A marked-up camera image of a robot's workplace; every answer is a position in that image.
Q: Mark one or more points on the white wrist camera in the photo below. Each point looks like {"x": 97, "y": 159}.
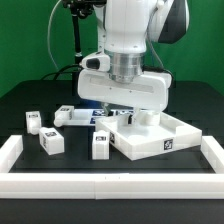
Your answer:
{"x": 98, "y": 61}

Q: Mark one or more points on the black camera stand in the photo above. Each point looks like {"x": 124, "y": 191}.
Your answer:
{"x": 80, "y": 9}

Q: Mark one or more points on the white square tabletop part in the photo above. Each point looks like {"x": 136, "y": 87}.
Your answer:
{"x": 152, "y": 134}

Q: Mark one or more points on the white U-shaped fence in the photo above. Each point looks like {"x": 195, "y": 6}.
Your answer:
{"x": 111, "y": 186}

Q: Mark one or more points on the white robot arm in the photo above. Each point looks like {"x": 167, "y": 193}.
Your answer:
{"x": 116, "y": 73}

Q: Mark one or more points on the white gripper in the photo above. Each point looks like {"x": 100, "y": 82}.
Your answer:
{"x": 147, "y": 91}

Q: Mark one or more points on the white marker sheet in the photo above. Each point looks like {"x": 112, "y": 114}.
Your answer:
{"x": 86, "y": 117}

